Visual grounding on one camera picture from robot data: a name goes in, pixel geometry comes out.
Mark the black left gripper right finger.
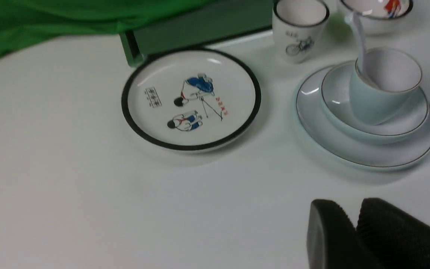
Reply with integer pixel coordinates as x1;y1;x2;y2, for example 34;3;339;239
356;198;430;269

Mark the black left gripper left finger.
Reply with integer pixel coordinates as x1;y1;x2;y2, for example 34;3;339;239
306;199;383;269

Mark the light blue cup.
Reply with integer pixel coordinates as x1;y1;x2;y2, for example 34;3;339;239
349;47;423;125

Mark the white spoon with characters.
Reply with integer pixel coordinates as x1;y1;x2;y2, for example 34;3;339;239
345;12;378;88

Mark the light blue plate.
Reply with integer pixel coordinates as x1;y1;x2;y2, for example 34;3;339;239
292;60;430;171

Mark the light blue bowl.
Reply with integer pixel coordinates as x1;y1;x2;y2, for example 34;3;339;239
319;61;430;145

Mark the white cartoon plate black rim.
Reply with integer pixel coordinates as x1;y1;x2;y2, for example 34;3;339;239
121;48;262;153

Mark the white bicycle cup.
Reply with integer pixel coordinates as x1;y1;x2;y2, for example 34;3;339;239
272;0;330;64

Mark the white black-rimmed bowl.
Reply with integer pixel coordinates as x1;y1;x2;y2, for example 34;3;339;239
337;0;414;35

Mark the green tray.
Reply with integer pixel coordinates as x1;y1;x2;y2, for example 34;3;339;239
119;0;274;67

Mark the green backdrop cloth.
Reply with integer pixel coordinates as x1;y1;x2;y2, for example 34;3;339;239
0;0;211;58

